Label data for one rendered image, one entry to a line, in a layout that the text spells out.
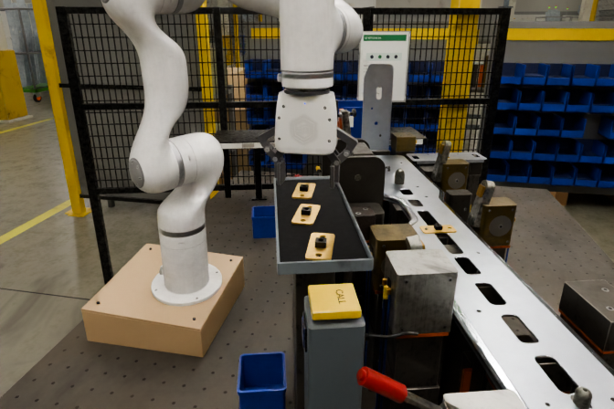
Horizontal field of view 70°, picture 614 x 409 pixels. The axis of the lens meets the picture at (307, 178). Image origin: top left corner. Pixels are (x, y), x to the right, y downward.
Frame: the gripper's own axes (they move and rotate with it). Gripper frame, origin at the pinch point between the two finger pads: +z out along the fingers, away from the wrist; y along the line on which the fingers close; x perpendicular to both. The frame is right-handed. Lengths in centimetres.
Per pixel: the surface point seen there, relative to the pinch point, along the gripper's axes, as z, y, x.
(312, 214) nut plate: 6.6, 0.9, 0.0
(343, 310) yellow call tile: 6.9, 9.6, -26.4
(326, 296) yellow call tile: 6.8, 7.2, -23.9
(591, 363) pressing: 23, 46, -10
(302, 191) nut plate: 6.6, -2.9, 10.6
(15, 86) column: 70, -585, 541
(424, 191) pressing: 23, 25, 59
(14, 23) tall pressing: -26, -722, 709
